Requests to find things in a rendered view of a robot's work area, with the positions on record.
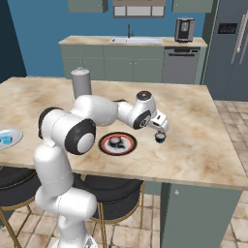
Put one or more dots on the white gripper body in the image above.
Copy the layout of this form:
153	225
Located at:
161	122

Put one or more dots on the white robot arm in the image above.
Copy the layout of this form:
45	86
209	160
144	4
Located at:
58	135

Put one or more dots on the dark yogurt container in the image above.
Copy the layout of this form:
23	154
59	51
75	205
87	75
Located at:
160	138
114	141

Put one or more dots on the red rimmed black plate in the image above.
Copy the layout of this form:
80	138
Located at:
127	147

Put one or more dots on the blue yogurt container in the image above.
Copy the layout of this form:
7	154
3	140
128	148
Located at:
5	138

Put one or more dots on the grey dishwasher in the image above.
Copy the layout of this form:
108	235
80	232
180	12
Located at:
180	66

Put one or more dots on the green base cupboard run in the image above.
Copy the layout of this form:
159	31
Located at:
129	63

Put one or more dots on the black stool with gold legs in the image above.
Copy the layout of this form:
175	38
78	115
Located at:
14	184
116	193

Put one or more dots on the white sink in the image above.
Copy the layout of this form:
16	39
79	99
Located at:
135	40

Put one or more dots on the grey cylindrical canister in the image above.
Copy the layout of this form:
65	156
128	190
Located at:
81	83

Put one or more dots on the grey coffee machine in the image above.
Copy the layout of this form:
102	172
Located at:
184	29

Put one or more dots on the dark tap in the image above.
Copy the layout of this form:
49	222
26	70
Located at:
130	31

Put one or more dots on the grey fridge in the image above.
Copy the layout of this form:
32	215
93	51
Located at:
227	51

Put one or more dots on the green island cabinet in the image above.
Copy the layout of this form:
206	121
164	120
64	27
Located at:
197	216

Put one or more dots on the window with dark frame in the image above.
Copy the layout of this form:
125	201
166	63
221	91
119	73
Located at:
139	9

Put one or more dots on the green wall cupboard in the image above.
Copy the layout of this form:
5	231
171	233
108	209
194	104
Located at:
87	5
192	5

